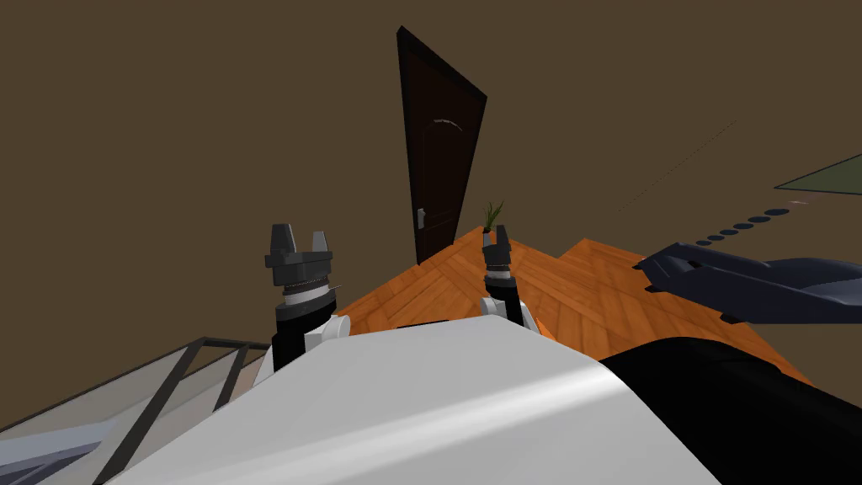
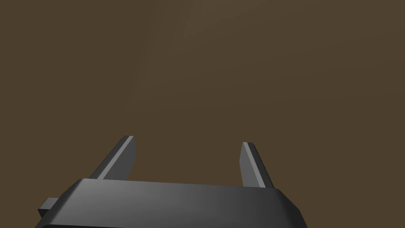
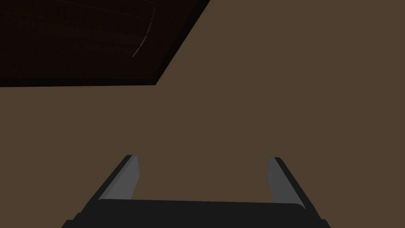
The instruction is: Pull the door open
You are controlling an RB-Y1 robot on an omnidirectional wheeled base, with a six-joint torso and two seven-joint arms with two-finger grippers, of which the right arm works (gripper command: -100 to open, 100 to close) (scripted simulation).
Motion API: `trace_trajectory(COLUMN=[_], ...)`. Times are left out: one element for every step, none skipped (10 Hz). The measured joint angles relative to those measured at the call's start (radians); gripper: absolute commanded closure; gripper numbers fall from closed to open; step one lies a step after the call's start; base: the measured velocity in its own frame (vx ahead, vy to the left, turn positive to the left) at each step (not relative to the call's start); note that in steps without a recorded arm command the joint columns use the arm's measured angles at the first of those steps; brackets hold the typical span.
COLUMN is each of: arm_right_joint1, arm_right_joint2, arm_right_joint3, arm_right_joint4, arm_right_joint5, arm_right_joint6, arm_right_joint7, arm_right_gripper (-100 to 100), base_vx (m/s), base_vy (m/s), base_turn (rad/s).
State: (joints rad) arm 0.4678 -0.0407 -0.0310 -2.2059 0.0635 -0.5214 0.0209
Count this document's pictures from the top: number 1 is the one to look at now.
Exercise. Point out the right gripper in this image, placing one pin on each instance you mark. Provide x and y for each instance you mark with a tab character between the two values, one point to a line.
497	256

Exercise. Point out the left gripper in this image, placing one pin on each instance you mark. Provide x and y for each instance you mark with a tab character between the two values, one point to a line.
300	266

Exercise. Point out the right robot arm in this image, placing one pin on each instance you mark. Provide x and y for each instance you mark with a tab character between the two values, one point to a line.
727	417

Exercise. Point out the green potted plant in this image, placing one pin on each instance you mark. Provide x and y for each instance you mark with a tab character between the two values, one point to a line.
491	215

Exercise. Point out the dark brown door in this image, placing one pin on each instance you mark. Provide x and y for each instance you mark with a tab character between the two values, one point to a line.
438	148

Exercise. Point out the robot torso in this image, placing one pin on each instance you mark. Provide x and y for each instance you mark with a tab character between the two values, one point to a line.
431	404

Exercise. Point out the dark blue sofa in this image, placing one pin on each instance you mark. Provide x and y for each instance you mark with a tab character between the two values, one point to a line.
761	286

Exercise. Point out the black framed glass table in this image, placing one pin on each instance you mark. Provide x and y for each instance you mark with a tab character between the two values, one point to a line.
81	404

